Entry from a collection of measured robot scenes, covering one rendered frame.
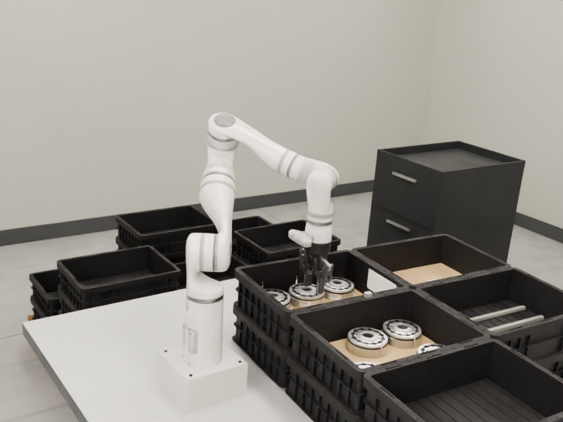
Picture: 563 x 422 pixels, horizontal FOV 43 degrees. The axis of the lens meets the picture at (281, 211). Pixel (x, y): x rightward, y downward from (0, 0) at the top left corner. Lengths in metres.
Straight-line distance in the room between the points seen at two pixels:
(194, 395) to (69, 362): 0.40
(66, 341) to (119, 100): 2.78
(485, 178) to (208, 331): 2.14
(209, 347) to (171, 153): 3.25
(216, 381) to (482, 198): 2.14
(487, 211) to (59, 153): 2.57
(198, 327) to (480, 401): 0.68
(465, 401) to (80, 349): 1.03
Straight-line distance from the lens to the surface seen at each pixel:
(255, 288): 1.91
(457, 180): 3.45
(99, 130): 4.70
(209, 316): 1.75
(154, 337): 2.12
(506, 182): 3.74
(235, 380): 1.84
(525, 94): 5.62
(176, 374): 1.81
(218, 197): 1.80
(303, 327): 1.72
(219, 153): 1.99
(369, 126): 5.90
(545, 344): 2.00
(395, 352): 1.87
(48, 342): 2.13
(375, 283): 2.10
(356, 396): 1.62
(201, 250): 1.69
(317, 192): 1.89
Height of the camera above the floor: 1.73
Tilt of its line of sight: 19 degrees down
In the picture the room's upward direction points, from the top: 4 degrees clockwise
